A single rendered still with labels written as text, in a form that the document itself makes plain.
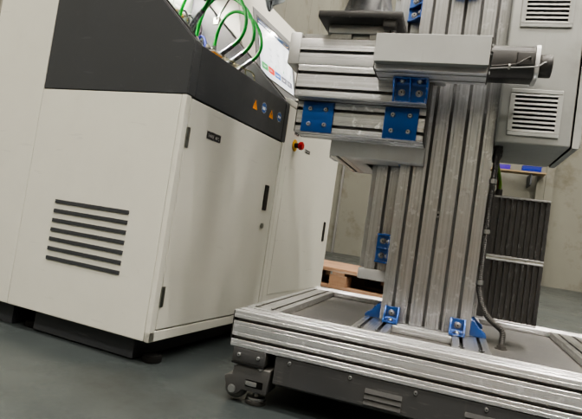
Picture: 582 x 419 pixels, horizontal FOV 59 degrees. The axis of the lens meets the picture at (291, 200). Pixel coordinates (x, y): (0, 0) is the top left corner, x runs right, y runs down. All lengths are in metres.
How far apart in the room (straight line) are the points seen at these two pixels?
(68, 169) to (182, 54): 0.53
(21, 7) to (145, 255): 1.04
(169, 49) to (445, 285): 1.06
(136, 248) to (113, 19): 0.73
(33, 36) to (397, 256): 1.42
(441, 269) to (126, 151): 0.98
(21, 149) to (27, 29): 0.42
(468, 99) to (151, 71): 0.94
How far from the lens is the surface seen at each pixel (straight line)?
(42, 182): 1.87
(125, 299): 1.61
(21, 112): 2.01
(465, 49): 1.30
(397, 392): 1.28
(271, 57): 2.65
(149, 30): 1.71
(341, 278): 4.24
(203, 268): 1.72
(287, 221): 2.25
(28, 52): 2.05
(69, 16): 1.96
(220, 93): 1.70
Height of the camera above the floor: 0.46
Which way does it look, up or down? 3 degrees up
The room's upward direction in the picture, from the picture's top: 8 degrees clockwise
